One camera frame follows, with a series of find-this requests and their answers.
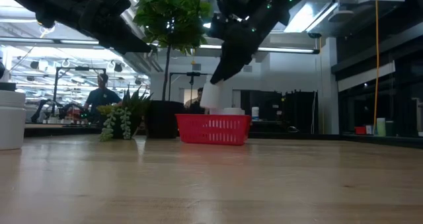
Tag long ceiling tube light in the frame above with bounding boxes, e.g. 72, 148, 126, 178
198, 44, 321, 55

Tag long yellow hanging cable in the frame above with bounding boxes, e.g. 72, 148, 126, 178
372, 0, 381, 134

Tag black tripod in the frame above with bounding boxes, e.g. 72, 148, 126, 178
186, 71, 202, 103

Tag black cabinets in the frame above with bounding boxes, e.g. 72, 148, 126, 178
240, 89, 319, 135

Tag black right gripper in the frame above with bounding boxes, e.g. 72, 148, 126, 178
210, 0, 291, 85

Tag round ceiling diffuser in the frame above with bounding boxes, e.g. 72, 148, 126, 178
328, 8, 357, 23

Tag tall green potted plant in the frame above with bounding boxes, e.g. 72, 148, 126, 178
133, 0, 214, 139

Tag black metal gantry frame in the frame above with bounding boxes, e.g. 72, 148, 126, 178
52, 65, 107, 116

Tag small succulent plant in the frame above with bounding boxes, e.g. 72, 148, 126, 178
97, 87, 153, 143

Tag white pill bottle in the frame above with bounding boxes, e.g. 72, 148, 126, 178
199, 81, 225, 110
222, 107, 246, 116
0, 90, 27, 151

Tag person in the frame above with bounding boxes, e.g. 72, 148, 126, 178
184, 87, 208, 115
82, 73, 123, 119

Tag red plastic basket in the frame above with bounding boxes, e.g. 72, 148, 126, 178
174, 113, 252, 146

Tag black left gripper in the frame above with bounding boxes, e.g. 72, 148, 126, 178
67, 0, 152, 55

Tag background robot workstation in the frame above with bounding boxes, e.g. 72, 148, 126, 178
30, 98, 87, 126

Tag light green cup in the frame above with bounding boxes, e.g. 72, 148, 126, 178
376, 117, 387, 137

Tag black aluminium table frame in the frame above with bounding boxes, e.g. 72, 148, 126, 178
24, 123, 423, 149

